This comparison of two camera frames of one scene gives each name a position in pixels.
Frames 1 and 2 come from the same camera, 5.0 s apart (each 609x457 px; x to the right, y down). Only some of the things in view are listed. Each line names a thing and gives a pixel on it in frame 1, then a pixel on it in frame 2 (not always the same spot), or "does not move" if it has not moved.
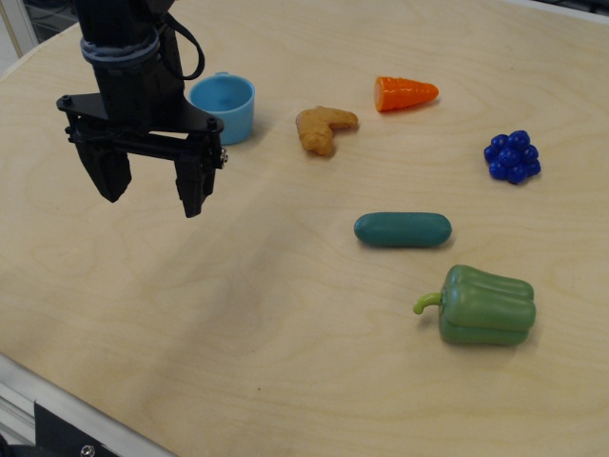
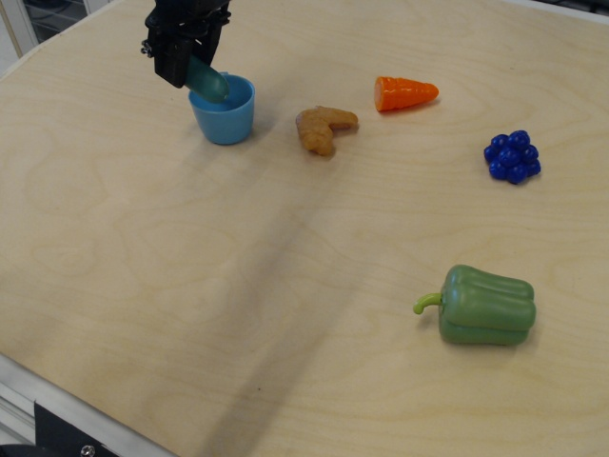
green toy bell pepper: x=480 y=308 does not move
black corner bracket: x=57 y=437 does not move
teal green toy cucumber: x=402 y=229 to x=205 y=81
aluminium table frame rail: x=22 y=388 does not move
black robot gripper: x=146 y=110 to x=170 y=21
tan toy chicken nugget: x=315 y=127 does not move
